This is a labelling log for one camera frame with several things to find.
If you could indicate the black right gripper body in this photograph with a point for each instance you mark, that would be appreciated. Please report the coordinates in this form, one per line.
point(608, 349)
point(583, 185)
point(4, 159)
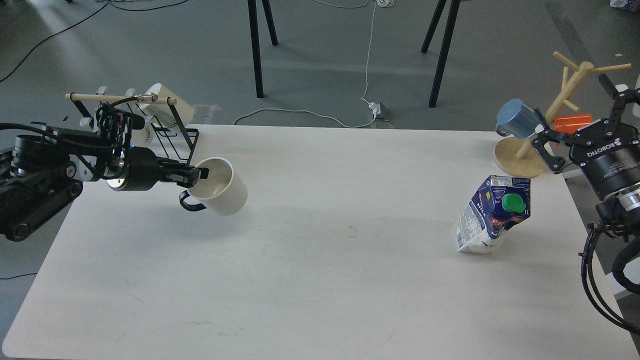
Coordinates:
point(611, 163)

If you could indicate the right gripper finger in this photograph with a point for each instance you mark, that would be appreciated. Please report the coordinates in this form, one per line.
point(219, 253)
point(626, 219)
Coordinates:
point(622, 95)
point(544, 135)

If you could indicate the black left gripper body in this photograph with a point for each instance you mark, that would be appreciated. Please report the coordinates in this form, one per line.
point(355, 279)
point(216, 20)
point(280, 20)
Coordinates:
point(142, 173)

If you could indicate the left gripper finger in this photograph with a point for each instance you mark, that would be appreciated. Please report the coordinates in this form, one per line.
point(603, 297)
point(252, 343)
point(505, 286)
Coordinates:
point(172, 170)
point(186, 182)

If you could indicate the white mug black handle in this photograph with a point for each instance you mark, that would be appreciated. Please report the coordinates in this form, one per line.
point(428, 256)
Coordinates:
point(222, 192)

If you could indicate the blue milk carton green cap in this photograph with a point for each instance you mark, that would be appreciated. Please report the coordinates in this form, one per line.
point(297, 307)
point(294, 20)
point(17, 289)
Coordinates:
point(499, 204)

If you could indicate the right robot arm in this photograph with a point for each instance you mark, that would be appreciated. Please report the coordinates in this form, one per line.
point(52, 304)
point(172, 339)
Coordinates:
point(619, 216)

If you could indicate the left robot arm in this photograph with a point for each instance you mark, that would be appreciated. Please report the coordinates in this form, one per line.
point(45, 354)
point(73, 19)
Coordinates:
point(45, 169)

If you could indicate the orange mug on tree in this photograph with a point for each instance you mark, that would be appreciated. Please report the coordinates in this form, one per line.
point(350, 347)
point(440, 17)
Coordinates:
point(571, 123)

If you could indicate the blue mug on tree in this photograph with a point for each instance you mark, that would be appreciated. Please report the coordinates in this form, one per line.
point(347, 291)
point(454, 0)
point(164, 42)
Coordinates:
point(517, 119)

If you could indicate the white mug on rack front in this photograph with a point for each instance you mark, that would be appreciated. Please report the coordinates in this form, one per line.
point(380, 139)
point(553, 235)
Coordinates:
point(143, 137)

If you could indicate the white mug on rack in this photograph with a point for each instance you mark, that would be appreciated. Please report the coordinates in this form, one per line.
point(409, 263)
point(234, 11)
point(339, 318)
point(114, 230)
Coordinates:
point(143, 137)
point(162, 111)

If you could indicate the wooden mug tree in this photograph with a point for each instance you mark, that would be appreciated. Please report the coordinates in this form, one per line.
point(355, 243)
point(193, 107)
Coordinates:
point(517, 157)

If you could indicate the white mug on rack rear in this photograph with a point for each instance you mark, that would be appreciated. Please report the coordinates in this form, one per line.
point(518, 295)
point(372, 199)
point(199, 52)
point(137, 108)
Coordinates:
point(162, 111)

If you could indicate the black table leg right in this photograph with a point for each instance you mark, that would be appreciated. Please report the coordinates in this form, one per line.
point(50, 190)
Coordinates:
point(444, 49)

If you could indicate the black table leg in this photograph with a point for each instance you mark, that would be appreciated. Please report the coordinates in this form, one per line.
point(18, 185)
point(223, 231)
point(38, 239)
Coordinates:
point(444, 49)
point(252, 14)

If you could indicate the white power adapter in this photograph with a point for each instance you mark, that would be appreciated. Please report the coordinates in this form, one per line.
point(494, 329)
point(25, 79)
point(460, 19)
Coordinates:
point(379, 111)

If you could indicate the black table leg left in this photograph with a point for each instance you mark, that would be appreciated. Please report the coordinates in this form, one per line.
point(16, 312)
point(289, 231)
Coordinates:
point(252, 14)

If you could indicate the black wire mug rack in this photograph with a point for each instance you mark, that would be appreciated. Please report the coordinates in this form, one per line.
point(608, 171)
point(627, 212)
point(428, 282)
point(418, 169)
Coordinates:
point(179, 146)

